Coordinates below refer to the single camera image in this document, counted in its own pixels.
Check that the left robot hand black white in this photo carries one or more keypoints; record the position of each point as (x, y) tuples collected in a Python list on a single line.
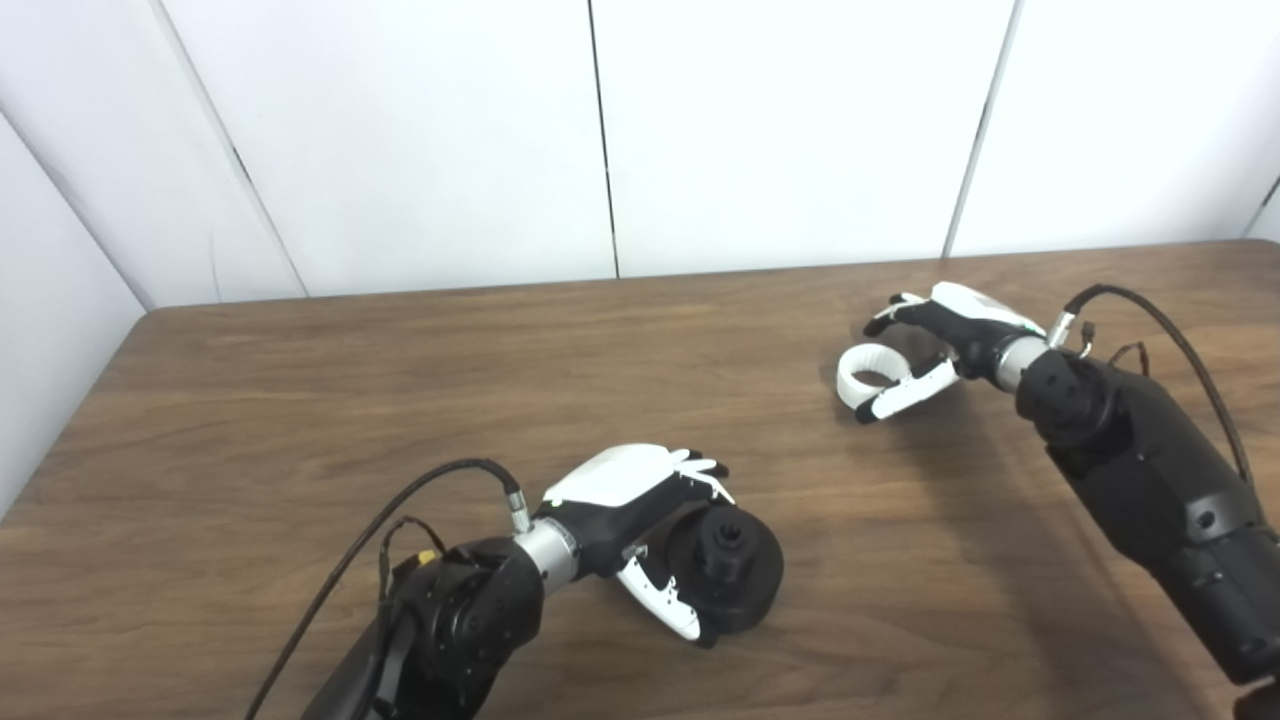
[(610, 495)]

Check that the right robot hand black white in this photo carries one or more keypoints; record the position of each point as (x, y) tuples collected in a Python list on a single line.
[(965, 325)]

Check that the round black plastic part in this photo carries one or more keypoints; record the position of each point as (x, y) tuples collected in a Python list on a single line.
[(745, 570)]

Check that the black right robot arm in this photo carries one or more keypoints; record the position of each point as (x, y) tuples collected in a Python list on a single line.
[(1140, 470)]

